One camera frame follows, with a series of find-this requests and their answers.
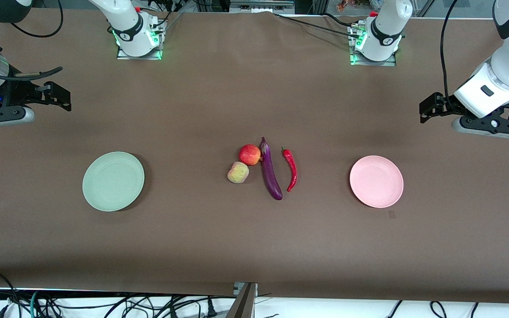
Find red chili pepper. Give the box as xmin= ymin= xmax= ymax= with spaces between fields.
xmin=281 ymin=146 xmax=298 ymax=193

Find purple eggplant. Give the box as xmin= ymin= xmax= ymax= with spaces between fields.
xmin=260 ymin=136 xmax=283 ymax=201

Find yellow-green peach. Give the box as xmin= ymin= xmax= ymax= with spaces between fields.
xmin=227 ymin=161 xmax=250 ymax=184

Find red apple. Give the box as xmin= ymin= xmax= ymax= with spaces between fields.
xmin=239 ymin=144 xmax=262 ymax=166

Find pink plate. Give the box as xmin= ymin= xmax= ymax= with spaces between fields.
xmin=349 ymin=155 xmax=404 ymax=208

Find light green plate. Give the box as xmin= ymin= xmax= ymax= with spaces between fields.
xmin=82 ymin=151 xmax=145 ymax=212

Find grey background device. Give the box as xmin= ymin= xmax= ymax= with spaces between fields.
xmin=229 ymin=0 xmax=295 ymax=13

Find brown table cover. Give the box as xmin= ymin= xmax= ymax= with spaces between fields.
xmin=0 ymin=8 xmax=509 ymax=305

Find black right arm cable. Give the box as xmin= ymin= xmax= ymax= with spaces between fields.
xmin=0 ymin=0 xmax=64 ymax=83

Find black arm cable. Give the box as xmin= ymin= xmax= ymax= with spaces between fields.
xmin=439 ymin=0 xmax=458 ymax=104
xmin=0 ymin=0 xmax=64 ymax=83

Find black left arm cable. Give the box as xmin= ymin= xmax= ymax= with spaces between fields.
xmin=439 ymin=0 xmax=458 ymax=104

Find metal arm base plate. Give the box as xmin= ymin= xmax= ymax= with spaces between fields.
xmin=349 ymin=24 xmax=397 ymax=67
xmin=117 ymin=18 xmax=164 ymax=61

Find long black table cable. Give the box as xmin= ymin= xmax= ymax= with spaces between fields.
xmin=273 ymin=12 xmax=362 ymax=38

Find teal cable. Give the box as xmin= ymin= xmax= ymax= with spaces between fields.
xmin=29 ymin=291 xmax=41 ymax=318

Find aluminium profile post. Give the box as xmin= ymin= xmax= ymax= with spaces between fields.
xmin=226 ymin=281 xmax=258 ymax=318

